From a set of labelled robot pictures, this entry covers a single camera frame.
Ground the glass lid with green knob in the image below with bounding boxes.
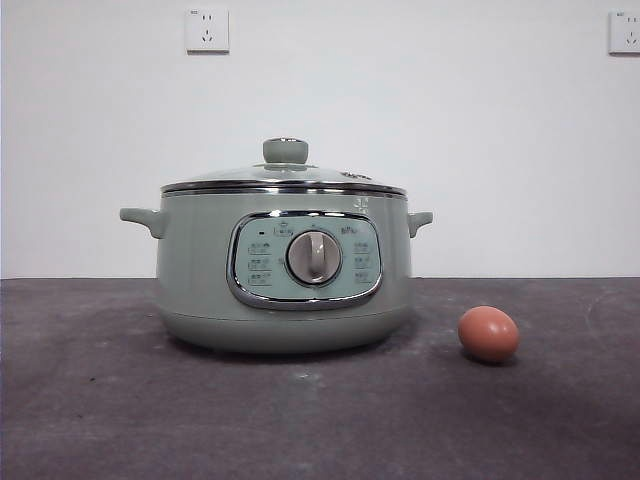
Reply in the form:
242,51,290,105
161,137,406,195

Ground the brown egg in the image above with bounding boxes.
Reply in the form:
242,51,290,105
457,305,521,364

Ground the sage green electric cooking pot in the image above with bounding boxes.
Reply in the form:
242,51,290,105
118,185,434,356

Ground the white wall socket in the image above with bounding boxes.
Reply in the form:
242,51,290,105
186,7,231,55
608,10,640,57

